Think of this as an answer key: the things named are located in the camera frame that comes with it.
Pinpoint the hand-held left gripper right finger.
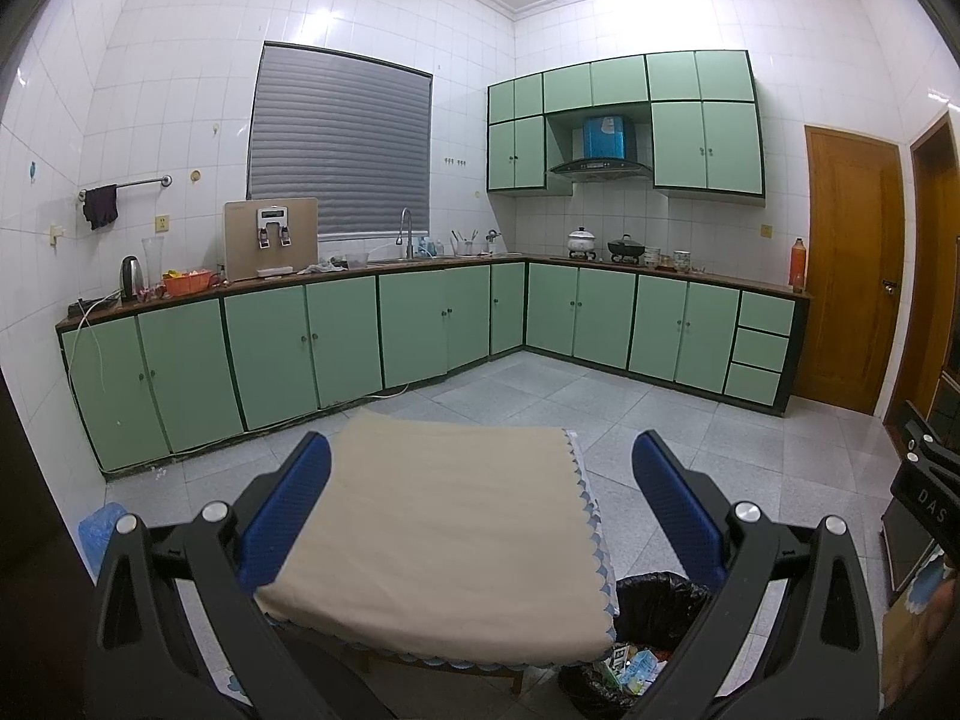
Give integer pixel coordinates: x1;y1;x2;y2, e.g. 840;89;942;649
600;431;882;720

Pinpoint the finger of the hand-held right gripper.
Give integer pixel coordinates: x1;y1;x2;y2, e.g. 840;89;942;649
900;399;960;475

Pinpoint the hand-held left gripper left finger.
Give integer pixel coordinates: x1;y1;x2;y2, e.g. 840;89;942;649
88;431;398;720

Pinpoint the black bag trash bin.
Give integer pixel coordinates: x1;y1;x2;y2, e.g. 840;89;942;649
559;571;713;717

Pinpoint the white blue scalloped cloth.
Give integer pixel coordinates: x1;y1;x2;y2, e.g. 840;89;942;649
562;427;622;665

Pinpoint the printed cardboard box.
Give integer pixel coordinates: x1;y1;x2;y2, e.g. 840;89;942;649
881;547;950;706

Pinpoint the green drawer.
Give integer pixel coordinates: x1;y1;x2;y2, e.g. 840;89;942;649
731;328;790;372
724;364;785;406
739;291;796;337

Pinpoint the table with beige cloth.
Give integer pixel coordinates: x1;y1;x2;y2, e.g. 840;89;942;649
253;409;620;667

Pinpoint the green base cabinet unit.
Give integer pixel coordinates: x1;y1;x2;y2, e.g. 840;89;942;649
54;255;812;481

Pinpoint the blue plastic bag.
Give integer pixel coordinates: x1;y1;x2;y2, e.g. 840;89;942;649
79;502;128;586

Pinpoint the wooden door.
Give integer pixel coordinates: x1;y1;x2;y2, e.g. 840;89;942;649
791;124;907;415

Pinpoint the wooden table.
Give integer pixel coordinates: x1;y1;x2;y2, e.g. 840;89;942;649
352;652;526;695

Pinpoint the orange basket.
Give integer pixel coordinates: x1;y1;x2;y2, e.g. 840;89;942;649
163;268;213;297

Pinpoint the brown water dispenser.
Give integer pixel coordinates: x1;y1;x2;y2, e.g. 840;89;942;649
223;197;320;280

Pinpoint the dark towel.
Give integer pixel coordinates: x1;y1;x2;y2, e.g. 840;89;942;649
82;184;119;231

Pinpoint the metal towel bar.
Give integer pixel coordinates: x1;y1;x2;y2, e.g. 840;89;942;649
79;175;172;202

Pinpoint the range hood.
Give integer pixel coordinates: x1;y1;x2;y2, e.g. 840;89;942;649
547;112;653;182

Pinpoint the grey window blind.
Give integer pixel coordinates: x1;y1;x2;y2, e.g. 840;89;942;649
246;41;434;242

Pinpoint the wooden door frame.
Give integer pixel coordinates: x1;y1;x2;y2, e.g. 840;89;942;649
885;109;960;436

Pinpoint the white cable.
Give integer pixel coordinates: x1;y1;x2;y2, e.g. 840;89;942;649
71;289;125;391

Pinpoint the green wall cabinet unit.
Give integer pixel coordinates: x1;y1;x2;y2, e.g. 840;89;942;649
486;49;767;205

